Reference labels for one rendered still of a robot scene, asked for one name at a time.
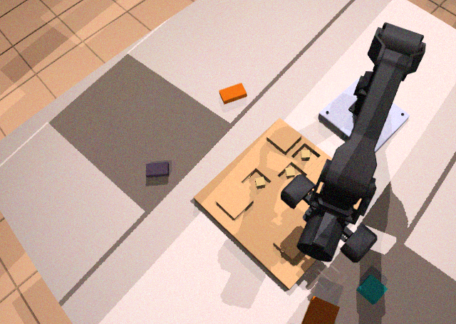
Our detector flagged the teal cube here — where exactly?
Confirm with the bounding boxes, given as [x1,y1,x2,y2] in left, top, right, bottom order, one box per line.
[356,274,388,304]

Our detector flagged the orange flat panel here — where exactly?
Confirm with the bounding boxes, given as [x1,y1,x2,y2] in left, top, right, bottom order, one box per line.
[219,83,247,104]

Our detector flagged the tan block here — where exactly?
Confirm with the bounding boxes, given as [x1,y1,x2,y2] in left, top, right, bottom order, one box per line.
[255,177,265,188]
[301,150,310,160]
[286,167,296,178]

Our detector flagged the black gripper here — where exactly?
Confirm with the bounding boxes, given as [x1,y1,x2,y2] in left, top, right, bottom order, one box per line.
[281,174,378,263]

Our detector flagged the tan square puzzle board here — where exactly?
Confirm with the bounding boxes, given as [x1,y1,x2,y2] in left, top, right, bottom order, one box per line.
[193,118,332,290]

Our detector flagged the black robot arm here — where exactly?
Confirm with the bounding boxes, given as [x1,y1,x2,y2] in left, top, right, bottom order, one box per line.
[297,22,426,262]

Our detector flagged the orange cube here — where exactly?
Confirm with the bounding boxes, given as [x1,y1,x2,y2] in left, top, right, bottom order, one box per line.
[301,296,340,324]

